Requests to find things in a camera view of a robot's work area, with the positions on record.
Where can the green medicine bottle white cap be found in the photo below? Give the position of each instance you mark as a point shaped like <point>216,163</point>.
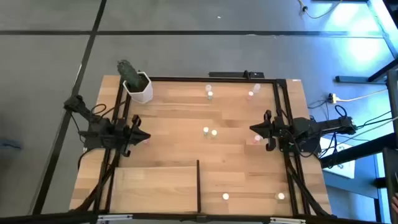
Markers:
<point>206,130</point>
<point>210,94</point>

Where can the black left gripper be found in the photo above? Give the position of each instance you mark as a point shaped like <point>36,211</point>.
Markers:
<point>126,135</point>

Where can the green cactus plant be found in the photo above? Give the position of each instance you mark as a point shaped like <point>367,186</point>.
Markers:
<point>129,74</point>

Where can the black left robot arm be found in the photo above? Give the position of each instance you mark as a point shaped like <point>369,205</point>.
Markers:
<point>99,132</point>

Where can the white paper sheet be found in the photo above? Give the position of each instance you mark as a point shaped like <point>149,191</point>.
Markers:
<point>342,169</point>

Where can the silver aluminium bracket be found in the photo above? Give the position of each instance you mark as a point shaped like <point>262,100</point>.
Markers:
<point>287,221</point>
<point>115,217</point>

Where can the clear medicine bottle white cap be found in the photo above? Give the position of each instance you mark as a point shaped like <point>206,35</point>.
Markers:
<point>257,88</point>
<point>208,88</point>

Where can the medicine bottle with white cap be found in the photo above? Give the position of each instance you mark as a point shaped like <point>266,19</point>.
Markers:
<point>225,196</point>
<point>281,196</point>

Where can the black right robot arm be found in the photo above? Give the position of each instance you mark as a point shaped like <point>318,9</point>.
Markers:
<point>311,127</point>

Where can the white hexagonal plant pot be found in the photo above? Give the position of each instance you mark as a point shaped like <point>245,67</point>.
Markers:
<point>143,95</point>

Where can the person's hand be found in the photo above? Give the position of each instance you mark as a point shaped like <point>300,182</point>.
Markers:
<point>395,203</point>

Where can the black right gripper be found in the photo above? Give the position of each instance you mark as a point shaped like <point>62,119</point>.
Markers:
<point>281,130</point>

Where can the black desk leg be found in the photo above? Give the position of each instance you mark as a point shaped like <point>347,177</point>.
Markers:
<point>351,79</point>

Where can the pink medicine bottle white cap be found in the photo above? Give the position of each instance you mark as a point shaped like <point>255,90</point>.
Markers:
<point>257,138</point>
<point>250,94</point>
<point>146,142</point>

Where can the black metal beam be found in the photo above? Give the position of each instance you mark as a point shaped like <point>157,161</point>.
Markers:
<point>357,151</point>

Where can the white power strip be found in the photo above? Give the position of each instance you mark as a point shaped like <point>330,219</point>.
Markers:
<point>332,98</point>

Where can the black shelf post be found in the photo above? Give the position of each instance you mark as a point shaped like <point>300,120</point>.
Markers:
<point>198,186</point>

